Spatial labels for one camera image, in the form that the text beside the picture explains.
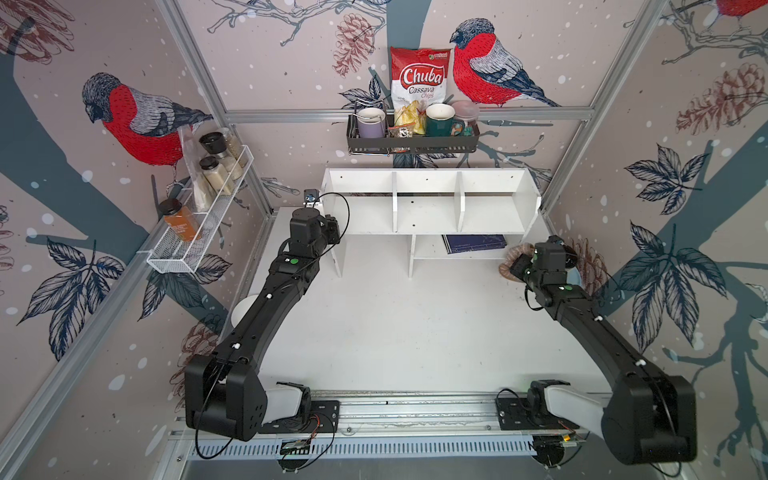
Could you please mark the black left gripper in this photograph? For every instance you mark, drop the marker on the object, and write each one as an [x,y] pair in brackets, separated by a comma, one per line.
[333,227]

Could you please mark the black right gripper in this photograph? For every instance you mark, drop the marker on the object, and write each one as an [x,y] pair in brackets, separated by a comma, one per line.
[519,263]

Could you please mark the white wooden bookshelf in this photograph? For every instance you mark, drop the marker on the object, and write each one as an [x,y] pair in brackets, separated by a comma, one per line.
[423,206]

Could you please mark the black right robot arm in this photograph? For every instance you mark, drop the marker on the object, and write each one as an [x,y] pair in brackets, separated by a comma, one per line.
[628,373]

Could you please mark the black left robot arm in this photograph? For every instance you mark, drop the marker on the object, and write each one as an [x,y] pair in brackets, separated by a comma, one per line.
[223,391]

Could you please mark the dark blue book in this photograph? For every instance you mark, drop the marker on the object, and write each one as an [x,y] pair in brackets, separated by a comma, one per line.
[456,244]

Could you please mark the white bowl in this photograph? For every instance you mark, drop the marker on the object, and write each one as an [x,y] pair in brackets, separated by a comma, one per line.
[240,310]

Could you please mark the black lid spice jar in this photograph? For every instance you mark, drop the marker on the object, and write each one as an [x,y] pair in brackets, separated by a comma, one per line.
[215,144]
[217,176]

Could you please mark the lilac mug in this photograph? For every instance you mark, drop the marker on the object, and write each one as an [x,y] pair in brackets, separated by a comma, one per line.
[371,123]

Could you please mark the orange spice jar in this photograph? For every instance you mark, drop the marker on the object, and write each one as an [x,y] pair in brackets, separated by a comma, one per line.
[179,218]

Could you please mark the clear plastic bag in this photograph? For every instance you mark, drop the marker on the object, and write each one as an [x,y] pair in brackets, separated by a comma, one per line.
[202,194]

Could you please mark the green mug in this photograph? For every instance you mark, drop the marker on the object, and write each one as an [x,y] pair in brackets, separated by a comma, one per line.
[441,121]

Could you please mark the pink lidded jar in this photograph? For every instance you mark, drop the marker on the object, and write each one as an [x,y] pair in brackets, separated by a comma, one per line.
[468,112]

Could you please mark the red Chuba chips bag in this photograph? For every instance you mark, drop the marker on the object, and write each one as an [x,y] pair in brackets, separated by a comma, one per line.
[418,75]

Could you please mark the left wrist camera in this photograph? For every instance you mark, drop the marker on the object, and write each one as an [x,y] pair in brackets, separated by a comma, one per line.
[310,197]

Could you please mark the black wall basket shelf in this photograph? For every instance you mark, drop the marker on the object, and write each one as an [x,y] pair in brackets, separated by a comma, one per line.
[417,144]

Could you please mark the white wire wall rack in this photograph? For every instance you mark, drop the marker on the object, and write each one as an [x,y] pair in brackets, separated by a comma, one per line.
[172,255]

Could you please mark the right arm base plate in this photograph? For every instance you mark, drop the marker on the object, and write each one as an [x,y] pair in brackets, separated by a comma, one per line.
[515,414]

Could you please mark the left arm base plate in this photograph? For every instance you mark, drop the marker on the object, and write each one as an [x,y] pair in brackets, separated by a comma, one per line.
[319,416]

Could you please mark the aluminium mounting rail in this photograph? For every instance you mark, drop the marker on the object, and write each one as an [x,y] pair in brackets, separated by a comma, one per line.
[382,414]

